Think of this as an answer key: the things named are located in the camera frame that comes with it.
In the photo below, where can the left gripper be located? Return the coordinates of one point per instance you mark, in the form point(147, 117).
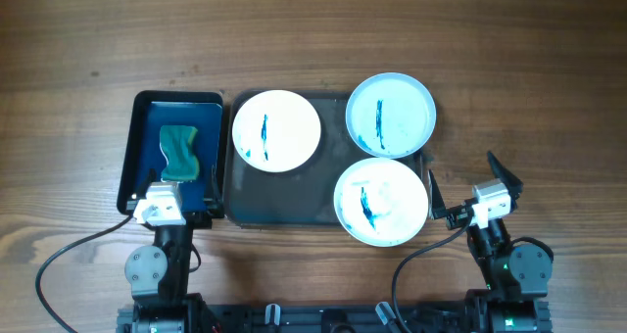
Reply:
point(211, 207)

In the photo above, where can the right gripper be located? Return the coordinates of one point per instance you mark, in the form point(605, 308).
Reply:
point(460, 214)

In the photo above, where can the green yellow sponge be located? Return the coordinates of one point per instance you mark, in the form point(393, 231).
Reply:
point(176, 144)

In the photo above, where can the white plate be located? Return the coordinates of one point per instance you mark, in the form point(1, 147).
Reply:
point(380, 202)
point(391, 115)
point(276, 131)

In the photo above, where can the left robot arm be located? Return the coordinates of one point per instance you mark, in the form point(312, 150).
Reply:
point(158, 274)

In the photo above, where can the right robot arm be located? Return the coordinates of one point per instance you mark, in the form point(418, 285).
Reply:
point(516, 271)

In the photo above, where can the small black water tray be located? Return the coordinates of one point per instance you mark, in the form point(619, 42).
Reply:
point(151, 110)

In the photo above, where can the large dark serving tray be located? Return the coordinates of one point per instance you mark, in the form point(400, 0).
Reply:
point(303, 196)

